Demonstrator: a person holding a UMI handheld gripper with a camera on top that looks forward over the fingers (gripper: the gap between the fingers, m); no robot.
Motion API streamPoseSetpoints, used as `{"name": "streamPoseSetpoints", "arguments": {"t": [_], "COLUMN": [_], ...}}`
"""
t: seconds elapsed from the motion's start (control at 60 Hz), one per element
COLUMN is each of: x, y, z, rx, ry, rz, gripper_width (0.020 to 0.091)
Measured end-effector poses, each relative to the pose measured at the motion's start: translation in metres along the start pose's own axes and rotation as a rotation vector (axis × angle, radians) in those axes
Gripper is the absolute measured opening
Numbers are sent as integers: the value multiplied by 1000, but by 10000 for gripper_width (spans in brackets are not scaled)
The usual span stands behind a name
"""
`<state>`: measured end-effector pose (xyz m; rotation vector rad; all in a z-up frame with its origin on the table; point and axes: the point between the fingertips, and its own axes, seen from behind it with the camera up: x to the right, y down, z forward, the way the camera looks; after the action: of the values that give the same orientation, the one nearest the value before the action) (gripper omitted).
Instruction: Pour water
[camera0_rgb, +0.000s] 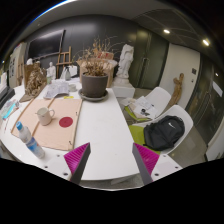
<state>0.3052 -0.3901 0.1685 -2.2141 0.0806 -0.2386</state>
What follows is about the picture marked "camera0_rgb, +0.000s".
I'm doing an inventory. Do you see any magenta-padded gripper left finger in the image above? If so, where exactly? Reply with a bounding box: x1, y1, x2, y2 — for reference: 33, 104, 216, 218
42, 142, 92, 185

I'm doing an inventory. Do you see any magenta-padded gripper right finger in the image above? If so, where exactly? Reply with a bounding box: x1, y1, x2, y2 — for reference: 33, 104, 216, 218
131, 142, 183, 186

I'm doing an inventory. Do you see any brown cardboard sheet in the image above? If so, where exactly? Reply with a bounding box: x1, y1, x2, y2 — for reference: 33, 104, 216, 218
10, 97, 84, 152

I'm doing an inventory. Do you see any black backpack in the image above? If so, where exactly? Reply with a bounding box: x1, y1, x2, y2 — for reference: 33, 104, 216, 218
143, 115, 186, 152

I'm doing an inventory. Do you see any flat round red coaster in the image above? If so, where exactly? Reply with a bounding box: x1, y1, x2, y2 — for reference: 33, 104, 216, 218
58, 116, 74, 129

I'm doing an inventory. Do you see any clear blue-capped plastic bottle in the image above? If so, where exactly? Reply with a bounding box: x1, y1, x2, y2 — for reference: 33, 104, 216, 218
15, 121, 46, 160

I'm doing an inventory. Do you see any stack of papers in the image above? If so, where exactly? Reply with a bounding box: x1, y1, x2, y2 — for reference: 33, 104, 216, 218
128, 95, 158, 120

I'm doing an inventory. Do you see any white ceramic mug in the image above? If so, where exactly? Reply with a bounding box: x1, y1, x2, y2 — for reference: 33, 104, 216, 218
35, 106, 56, 127

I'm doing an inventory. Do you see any white chair with green cushion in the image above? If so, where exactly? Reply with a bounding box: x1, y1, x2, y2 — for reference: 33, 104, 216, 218
128, 104, 195, 157

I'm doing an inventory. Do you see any grey pot saucer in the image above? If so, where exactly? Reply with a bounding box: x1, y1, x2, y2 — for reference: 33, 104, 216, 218
77, 88, 110, 103

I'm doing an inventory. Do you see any white chair with papers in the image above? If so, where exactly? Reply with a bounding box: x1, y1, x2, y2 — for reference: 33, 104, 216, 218
123, 86, 172, 124

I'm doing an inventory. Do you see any open magazine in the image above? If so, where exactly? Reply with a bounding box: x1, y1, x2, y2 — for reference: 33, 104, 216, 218
42, 81, 71, 100

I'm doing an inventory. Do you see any dark grey plant pot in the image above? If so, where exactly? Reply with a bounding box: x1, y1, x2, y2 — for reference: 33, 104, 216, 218
81, 72, 110, 99

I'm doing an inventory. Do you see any tall wooden figure sculpture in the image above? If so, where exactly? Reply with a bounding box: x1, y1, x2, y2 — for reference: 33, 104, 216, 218
167, 72, 185, 108

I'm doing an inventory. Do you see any brown wooden root sculpture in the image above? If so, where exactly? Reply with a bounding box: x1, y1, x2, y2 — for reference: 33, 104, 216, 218
19, 62, 48, 103

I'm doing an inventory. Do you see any small white plaster figure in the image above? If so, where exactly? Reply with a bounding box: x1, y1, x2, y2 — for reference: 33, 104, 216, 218
46, 61, 57, 81

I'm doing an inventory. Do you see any wooden easel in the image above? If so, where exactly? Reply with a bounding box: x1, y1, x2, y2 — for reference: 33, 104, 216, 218
55, 45, 73, 80

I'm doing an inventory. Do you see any large white plaster statue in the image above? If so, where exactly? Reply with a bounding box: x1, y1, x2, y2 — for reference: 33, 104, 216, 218
114, 43, 135, 88

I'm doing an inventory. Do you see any dried brown plant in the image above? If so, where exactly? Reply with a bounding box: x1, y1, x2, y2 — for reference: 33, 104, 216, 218
75, 35, 118, 78

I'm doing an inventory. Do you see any white statue pedestal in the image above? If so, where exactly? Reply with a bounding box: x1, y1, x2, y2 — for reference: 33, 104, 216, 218
111, 83, 137, 100

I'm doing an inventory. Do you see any dark wall screen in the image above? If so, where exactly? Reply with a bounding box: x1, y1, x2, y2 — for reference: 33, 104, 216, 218
26, 29, 66, 62

